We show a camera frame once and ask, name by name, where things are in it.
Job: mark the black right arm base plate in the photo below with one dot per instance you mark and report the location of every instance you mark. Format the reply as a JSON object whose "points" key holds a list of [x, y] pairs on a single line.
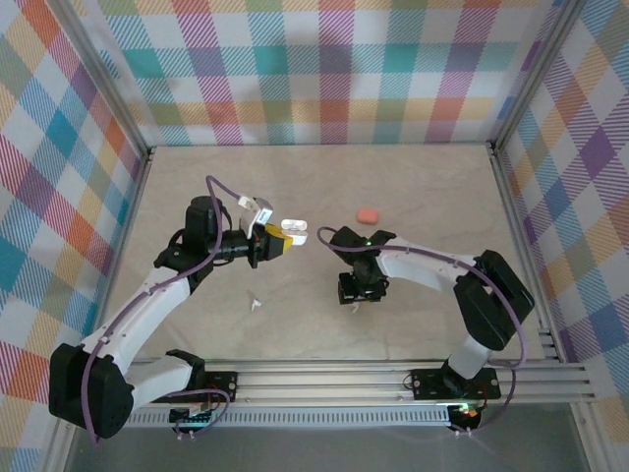
{"points": [[427, 383]]}

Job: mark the white earbud charging case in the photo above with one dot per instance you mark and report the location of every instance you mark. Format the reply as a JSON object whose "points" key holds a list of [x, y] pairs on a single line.
{"points": [[294, 225]]}

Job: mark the aluminium frame corner post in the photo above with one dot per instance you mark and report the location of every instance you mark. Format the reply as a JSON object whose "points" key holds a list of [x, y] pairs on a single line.
{"points": [[533, 74], [105, 78]]}

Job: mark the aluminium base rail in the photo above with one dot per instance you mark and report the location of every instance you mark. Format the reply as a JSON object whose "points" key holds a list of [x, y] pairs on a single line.
{"points": [[319, 381]]}

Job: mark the green circuit board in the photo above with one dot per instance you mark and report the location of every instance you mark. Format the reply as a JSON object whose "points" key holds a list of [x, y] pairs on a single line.
{"points": [[191, 418]]}

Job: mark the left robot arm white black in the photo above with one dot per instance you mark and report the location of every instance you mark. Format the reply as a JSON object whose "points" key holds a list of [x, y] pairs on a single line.
{"points": [[142, 305]]}

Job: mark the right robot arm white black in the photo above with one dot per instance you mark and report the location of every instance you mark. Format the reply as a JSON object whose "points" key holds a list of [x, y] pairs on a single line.
{"points": [[417, 268]]}

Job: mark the aluminium frame side rail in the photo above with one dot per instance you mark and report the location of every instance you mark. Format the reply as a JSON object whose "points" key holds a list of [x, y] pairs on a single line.
{"points": [[517, 221], [129, 216]]}

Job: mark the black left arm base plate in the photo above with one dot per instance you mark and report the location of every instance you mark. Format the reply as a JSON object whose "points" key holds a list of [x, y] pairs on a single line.
{"points": [[221, 381]]}

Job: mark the pink eraser block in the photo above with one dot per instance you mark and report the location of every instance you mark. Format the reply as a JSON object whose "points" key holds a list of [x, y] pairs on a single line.
{"points": [[368, 216]]}

